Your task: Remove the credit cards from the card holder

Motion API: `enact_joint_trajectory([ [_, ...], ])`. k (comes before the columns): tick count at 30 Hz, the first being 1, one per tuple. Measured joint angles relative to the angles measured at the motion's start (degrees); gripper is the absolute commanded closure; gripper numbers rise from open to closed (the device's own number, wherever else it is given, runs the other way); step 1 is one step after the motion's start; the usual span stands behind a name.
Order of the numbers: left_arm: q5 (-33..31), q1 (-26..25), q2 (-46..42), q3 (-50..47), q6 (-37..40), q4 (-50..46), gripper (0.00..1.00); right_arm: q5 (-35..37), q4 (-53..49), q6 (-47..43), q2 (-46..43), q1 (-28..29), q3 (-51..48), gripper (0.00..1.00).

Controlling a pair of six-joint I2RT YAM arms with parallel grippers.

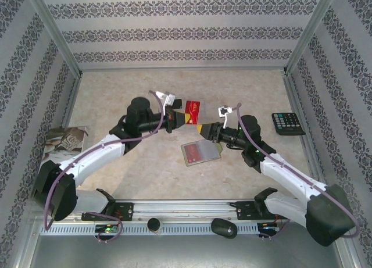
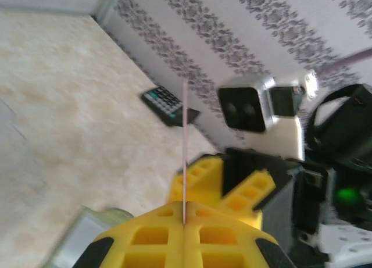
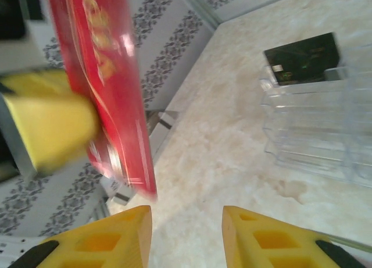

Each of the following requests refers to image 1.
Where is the black calculator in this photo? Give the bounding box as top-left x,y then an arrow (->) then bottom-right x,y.
271,112 -> 306,137

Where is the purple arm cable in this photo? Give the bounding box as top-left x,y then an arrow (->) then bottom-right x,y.
43,90 -> 164,245
237,102 -> 363,240

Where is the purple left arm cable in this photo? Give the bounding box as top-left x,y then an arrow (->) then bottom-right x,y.
43,90 -> 164,245

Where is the slotted grey cable duct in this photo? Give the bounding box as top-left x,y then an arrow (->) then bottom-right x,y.
39,223 -> 261,236

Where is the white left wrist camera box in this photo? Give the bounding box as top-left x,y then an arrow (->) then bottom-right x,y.
155,90 -> 177,108

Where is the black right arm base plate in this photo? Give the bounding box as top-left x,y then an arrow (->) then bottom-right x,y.
235,200 -> 290,221

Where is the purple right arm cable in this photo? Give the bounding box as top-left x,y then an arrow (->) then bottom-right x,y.
237,102 -> 363,240

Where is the magazine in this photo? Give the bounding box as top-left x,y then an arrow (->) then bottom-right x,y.
40,125 -> 90,176

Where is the black computer mouse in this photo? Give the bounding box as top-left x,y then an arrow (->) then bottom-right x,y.
210,217 -> 238,240

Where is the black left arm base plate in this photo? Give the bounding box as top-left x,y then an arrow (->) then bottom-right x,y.
81,202 -> 134,222

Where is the red VIP credit card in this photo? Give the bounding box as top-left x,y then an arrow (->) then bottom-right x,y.
184,100 -> 202,126

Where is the aluminium frame post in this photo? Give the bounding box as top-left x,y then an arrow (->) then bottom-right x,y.
22,0 -> 84,78
282,0 -> 341,76

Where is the aluminium side rail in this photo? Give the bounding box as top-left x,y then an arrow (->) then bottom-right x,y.
282,72 -> 332,199
39,74 -> 84,202

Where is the green card holder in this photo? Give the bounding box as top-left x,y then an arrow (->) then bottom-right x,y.
180,140 -> 223,167

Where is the aluminium mounting rail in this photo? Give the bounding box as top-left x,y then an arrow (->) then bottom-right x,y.
28,198 -> 341,222

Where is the small jar with black lid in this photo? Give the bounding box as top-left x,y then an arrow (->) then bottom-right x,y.
147,217 -> 163,237

